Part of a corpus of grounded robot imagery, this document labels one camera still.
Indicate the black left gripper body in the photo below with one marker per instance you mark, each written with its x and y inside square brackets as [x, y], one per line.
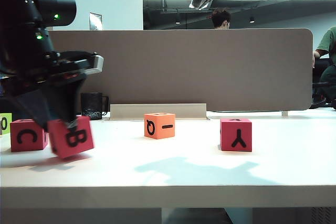
[31, 72]

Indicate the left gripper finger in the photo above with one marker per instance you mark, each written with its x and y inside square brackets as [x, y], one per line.
[31, 106]
[68, 98]

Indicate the red block digit 5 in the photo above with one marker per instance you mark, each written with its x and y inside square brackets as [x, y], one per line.
[26, 145]

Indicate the red block letters B T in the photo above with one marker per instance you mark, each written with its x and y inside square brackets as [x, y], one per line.
[84, 145]

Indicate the orange block letter Q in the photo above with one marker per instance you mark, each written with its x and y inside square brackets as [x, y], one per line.
[160, 132]

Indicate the red block letter Y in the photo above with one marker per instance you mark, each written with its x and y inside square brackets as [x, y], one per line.
[228, 137]

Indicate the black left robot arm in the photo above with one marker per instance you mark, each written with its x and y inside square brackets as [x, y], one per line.
[26, 11]

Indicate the black mug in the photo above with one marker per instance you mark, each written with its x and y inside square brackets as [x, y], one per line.
[97, 103]

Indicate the dark-haired person with mask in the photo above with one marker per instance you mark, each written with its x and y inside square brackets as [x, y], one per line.
[220, 19]

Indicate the green foam block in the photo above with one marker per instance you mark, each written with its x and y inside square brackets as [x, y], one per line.
[8, 129]

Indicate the round ceiling spotlight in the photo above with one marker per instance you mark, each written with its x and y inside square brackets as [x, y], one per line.
[252, 20]

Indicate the brown desk divider panel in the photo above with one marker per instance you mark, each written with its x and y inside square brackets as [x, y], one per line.
[197, 69]

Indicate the person in light green shirt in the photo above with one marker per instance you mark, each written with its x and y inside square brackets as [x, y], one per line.
[328, 40]

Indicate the grey divider foot clamp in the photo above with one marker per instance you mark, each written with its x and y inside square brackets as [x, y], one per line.
[284, 114]

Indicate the person in dark green shirt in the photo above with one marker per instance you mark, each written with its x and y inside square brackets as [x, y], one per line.
[328, 79]

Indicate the black headphones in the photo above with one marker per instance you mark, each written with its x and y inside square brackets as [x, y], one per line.
[319, 103]

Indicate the grey vented panel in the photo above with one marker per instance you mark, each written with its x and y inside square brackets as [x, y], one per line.
[321, 216]

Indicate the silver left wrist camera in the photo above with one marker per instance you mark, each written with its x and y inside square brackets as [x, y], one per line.
[97, 64]

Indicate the silver wall sign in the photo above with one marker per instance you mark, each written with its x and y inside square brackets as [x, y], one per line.
[95, 22]

